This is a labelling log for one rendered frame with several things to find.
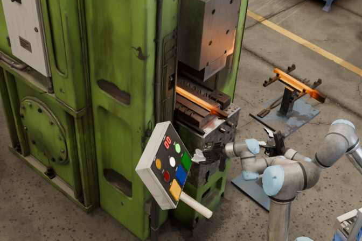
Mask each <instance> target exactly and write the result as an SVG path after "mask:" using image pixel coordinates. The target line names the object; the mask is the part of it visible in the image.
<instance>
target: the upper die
mask: <svg viewBox="0 0 362 241"><path fill-rule="evenodd" d="M226 58H227V53H225V54H224V55H222V56H221V57H219V58H218V59H216V60H215V61H213V62H212V63H210V64H209V65H206V67H205V68H203V69H202V70H200V71H198V70H196V69H194V68H192V67H190V66H188V65H186V64H185V63H183V62H181V61H179V60H178V66H177V68H179V69H181V70H183V71H185V72H187V73H188V74H190V75H192V76H194V77H196V78H198V79H200V80H201V81H203V82H204V81H205V80H207V79H208V78H209V77H211V76H212V75H214V74H215V73H217V72H218V71H220V70H221V69H223V68H224V67H225V66H226Z"/></svg>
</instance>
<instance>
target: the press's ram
mask: <svg viewBox="0 0 362 241"><path fill-rule="evenodd" d="M238 6H239V0H181V10H180V29H179V47H178V60H179V61H181V62H183V63H185V64H186V65H188V66H190V67H192V68H194V69H196V70H198V71H200V70H202V69H203V68H205V67H206V65H209V64H210V63H212V62H213V61H215V60H216V59H218V58H219V57H221V56H222V55H224V54H225V53H227V52H228V51H230V50H231V49H232V48H233V40H234V33H235V26H236V18H237V14H238Z"/></svg>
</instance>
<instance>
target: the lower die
mask: <svg viewBox="0 0 362 241"><path fill-rule="evenodd" d="M176 84H177V85H176V86H178V87H180V88H181V89H183V90H185V91H187V92H188V93H190V94H192V95H194V96H195V97H197V98H199V99H201V100H203V101H205V102H206V103H208V104H210V105H212V106H217V108H218V109H220V104H219V103H217V102H216V103H215V101H214V100H212V99H210V100H209V98H208V97H206V96H204V97H203V94H201V93H199V92H198V94H197V91H195V90H194V89H193V90H192V88H190V87H188V86H187V87H186V85H185V84H183V83H180V82H179V81H177V83H176ZM176 101H177V104H176V105H175V110H174V113H175V114H178V107H179V106H180V105H181V104H182V105H183V107H182V106H180V107H179V116H180V117H182V118H184V110H185V109H186V108H188V109H189V110H187V109H186V110H185V120H187V121H188V122H189V121H190V113H191V112H193V111H194V114H193V113H192V114H191V123H192V124H193V125H195V126H197V127H199V128H200V129H201V128H202V127H203V126H204V125H206V124H207V123H208V122H209V121H211V120H212V119H213V118H214V117H216V115H215V114H211V111H210V109H208V108H206V107H204V106H202V105H201V104H199V103H197V102H195V101H194V100H192V99H190V98H188V97H186V96H185V95H183V94H181V93H179V92H178V91H176ZM207 121H208V122H207Z"/></svg>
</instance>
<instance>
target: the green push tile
mask: <svg viewBox="0 0 362 241"><path fill-rule="evenodd" d="M181 163H182V165H183V166H184V168H185V169H186V171H188V170H189V167H190V164H191V160H190V158H189V156H188V155H187V153H186V152H184V154H183V156H182V159H181Z"/></svg>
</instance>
